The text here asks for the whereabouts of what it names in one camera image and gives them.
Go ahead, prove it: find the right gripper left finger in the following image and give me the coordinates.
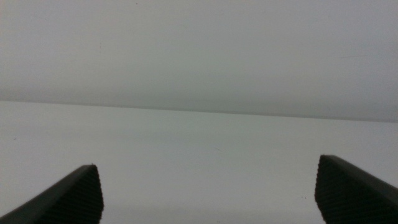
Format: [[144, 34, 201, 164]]
[[0, 164, 104, 224]]

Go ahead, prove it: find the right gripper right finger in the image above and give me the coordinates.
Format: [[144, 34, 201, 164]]
[[314, 154, 398, 224]]

